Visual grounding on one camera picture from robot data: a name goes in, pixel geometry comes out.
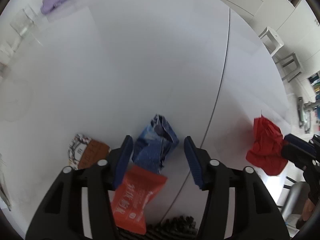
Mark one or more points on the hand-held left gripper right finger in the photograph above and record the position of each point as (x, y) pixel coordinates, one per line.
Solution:
(193, 165)

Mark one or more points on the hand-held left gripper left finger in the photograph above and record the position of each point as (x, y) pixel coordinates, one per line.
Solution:
(123, 160)

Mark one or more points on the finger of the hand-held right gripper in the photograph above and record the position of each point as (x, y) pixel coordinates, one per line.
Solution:
(297, 142)
(295, 155)

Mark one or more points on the red plastic bag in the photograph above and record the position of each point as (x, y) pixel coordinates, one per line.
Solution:
(265, 150)

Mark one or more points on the blue packet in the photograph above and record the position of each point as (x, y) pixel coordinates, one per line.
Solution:
(156, 145)

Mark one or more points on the person's right hand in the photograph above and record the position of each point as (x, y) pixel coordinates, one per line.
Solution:
(307, 208)

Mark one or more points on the grey upholstered chair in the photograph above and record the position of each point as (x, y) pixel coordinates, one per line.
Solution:
(292, 197)

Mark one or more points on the brown patterned snack packet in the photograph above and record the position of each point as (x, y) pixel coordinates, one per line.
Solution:
(86, 153)

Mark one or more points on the orange-red snack packet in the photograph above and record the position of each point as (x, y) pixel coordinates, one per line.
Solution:
(138, 200)

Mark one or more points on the green and dark box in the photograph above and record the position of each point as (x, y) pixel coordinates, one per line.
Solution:
(315, 80)

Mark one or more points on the black foam net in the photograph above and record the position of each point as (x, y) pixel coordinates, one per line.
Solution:
(175, 227)

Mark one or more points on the grey stool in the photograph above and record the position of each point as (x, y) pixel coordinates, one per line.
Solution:
(290, 66)

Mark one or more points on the white plastic stool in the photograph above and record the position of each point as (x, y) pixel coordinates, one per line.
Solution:
(271, 38)

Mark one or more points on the clear glass pitcher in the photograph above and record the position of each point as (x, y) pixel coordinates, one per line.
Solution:
(23, 22)

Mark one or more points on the grey metal frame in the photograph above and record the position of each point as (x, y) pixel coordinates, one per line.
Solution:
(303, 115)

